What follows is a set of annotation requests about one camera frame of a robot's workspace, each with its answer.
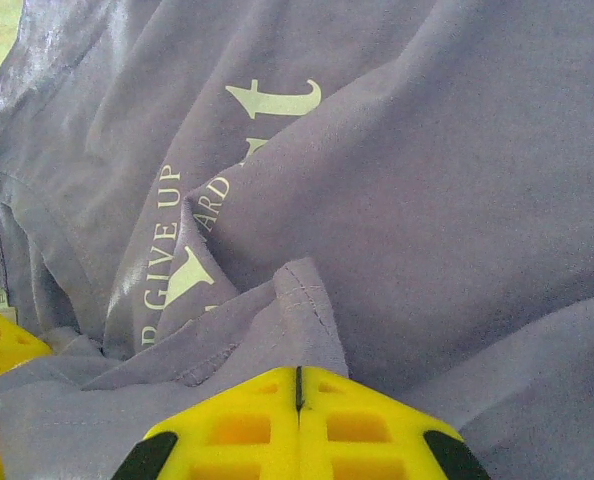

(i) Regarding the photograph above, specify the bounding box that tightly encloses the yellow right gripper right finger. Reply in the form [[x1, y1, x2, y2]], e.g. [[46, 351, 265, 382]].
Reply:
[[296, 366, 493, 480]]

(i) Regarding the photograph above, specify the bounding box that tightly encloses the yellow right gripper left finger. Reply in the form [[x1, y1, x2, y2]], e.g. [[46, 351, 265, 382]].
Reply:
[[109, 366, 301, 480]]

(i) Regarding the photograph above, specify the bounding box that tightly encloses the purple t-shirt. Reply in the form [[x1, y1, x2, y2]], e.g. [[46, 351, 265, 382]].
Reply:
[[0, 0, 594, 480]]

